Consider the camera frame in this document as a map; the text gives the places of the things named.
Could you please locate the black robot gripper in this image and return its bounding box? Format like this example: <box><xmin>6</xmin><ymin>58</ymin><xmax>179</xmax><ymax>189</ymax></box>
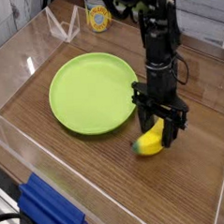
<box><xmin>132</xmin><ymin>61</ymin><xmax>189</xmax><ymax>148</ymax></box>

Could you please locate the green round plate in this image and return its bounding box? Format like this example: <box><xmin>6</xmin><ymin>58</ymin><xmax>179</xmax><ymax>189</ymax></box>
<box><xmin>49</xmin><ymin>52</ymin><xmax>137</xmax><ymax>135</ymax></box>

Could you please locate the yellow toy banana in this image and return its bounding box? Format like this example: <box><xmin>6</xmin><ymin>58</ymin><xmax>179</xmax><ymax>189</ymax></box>
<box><xmin>132</xmin><ymin>118</ymin><xmax>164</xmax><ymax>156</ymax></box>

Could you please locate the clear acrylic enclosure wall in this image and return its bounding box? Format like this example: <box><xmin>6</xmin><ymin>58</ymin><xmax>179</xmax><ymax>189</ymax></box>
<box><xmin>0</xmin><ymin>14</ymin><xmax>224</xmax><ymax>224</ymax></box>

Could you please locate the yellow labelled tin can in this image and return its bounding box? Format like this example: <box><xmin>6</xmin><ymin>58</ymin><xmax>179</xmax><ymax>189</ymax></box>
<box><xmin>84</xmin><ymin>0</ymin><xmax>112</xmax><ymax>33</ymax></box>

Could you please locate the blue plastic clamp block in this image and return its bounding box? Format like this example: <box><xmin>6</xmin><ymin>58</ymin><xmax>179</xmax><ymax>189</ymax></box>
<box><xmin>18</xmin><ymin>173</ymin><xmax>88</xmax><ymax>224</ymax></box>

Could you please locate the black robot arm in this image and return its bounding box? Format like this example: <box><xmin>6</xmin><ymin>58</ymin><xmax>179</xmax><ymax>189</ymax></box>
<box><xmin>102</xmin><ymin>0</ymin><xmax>189</xmax><ymax>147</ymax></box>

